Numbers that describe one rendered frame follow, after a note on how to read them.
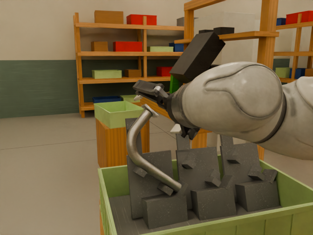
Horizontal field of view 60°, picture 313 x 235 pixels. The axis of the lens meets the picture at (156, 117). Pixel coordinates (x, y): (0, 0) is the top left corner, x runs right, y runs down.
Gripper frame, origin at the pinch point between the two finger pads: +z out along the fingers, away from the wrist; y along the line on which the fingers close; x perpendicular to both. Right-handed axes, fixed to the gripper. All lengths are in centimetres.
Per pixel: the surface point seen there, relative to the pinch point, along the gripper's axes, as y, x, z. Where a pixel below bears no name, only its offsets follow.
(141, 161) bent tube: -7.9, 11.9, 9.9
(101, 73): 37, -129, 532
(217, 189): -33.7, 3.3, 8.6
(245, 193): -42.6, -1.6, 7.7
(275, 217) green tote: -40.2, 2.9, -11.2
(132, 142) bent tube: -1.9, 9.5, 9.9
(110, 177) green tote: -8.0, 21.8, 29.8
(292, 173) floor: -213, -105, 182
